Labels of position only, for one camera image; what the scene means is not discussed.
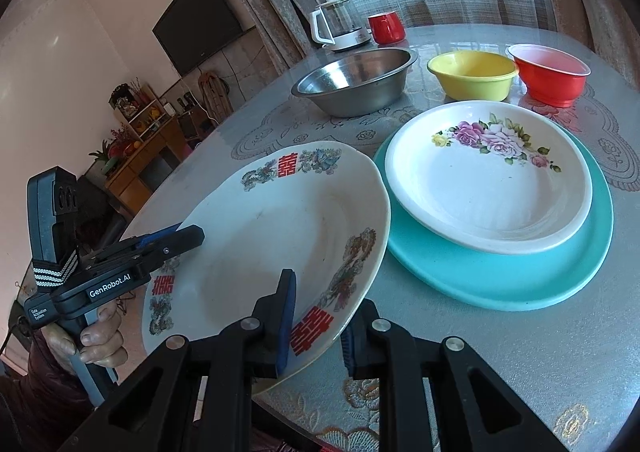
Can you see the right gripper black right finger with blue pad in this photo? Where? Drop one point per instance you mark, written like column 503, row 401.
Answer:
column 441, row 393

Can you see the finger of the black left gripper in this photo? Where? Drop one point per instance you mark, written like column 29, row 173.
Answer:
column 150, row 250

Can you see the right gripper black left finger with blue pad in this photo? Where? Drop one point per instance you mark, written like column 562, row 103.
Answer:
column 196, row 395

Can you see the white plate red characters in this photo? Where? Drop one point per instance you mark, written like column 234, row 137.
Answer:
column 320, row 209

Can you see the white plate pink roses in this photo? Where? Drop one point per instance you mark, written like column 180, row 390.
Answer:
column 490, row 176

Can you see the stainless steel bowl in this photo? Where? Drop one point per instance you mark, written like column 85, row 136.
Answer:
column 358, row 84

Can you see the yellow plastic bowl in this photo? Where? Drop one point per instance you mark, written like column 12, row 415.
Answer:
column 473, row 75

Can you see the red plastic bowl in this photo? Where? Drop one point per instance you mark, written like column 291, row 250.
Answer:
column 551, row 76

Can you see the person's left hand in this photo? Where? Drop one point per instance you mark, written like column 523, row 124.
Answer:
column 101, row 343

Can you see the black leather sofa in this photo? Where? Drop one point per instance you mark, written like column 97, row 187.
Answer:
column 99, row 223

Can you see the wooden shelf cabinet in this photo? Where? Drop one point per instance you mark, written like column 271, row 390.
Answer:
column 152, row 139

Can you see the turquoise round plate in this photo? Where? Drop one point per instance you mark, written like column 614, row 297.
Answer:
column 508, row 283

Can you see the wooden folding chair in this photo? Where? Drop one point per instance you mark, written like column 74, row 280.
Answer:
column 215, row 97

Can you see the lace plastic tablecloth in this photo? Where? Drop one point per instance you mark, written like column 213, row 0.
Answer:
column 575, row 364

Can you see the white glass kettle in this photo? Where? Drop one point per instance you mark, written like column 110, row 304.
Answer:
column 337, row 26

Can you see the red mug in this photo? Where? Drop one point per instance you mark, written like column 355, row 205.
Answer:
column 386, row 28

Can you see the black wall television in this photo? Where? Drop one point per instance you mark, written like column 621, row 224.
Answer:
column 190, row 31

